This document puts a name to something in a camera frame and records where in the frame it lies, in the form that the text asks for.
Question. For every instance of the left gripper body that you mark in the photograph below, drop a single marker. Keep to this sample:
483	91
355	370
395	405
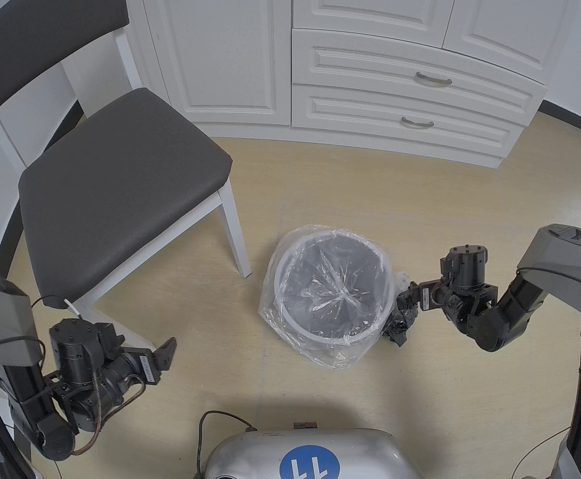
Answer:
133	367

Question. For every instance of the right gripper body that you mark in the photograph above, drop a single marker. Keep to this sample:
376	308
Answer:
442	301

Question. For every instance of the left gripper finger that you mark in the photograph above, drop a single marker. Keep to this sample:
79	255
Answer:
167	353

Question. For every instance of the black plastic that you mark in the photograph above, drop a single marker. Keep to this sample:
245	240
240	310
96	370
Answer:
401	317

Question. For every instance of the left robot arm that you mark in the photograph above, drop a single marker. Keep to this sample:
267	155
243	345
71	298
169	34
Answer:
76	357

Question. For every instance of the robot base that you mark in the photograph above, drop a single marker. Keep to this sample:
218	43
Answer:
310	452

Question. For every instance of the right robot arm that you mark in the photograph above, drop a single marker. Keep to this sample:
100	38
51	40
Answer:
559	262

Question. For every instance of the clear plastic bag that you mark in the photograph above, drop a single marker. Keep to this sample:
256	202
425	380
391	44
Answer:
335	357

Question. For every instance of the white trash bin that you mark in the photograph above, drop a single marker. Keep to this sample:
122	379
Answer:
290	312

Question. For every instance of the white chair with grey seat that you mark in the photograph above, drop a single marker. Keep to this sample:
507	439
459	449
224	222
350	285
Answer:
121	167

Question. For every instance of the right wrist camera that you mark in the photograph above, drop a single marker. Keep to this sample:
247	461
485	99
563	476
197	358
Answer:
445	268

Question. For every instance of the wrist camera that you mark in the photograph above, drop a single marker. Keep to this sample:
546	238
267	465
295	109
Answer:
110	338
445	268

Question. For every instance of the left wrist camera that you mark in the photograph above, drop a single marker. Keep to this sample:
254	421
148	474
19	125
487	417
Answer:
110	338

